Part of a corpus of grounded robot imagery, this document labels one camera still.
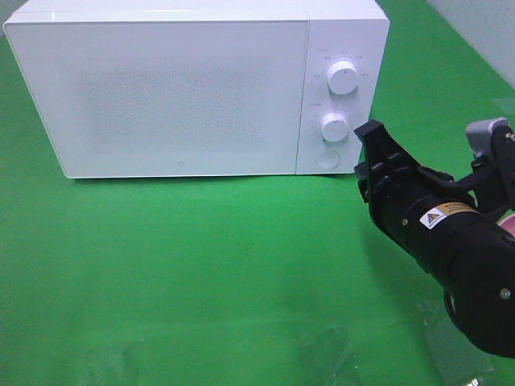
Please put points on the round microwave door button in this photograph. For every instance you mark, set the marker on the round microwave door button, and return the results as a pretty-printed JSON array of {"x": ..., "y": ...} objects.
[{"x": 328, "y": 160}]

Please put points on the lower white microwave knob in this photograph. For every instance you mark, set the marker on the lower white microwave knob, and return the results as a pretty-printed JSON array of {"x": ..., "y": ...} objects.
[{"x": 334, "y": 127}]

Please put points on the white microwave knob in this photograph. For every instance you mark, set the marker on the white microwave knob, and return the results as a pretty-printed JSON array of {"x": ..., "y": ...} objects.
[
  {"x": 342, "y": 77},
  {"x": 334, "y": 127}
]

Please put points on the pink round plate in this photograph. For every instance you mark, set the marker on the pink round plate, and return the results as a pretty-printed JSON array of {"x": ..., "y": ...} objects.
[{"x": 508, "y": 223}]

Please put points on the upper white microwave knob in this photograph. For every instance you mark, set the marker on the upper white microwave knob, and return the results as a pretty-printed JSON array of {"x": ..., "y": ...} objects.
[{"x": 342, "y": 77}]

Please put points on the white microwave door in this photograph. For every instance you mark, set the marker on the white microwave door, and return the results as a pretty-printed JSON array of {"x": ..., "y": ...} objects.
[{"x": 166, "y": 99}]

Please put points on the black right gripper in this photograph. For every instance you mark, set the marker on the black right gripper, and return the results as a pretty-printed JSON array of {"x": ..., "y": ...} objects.
[{"x": 398, "y": 190}]

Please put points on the white microwave oven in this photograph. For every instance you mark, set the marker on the white microwave oven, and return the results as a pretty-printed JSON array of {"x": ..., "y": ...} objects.
[{"x": 336, "y": 30}]

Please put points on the clear tape patch right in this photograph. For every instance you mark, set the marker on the clear tape patch right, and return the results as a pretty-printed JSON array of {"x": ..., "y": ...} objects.
[{"x": 457, "y": 361}]

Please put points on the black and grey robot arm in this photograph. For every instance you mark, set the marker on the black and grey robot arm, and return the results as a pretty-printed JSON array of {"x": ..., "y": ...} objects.
[{"x": 451, "y": 227}]

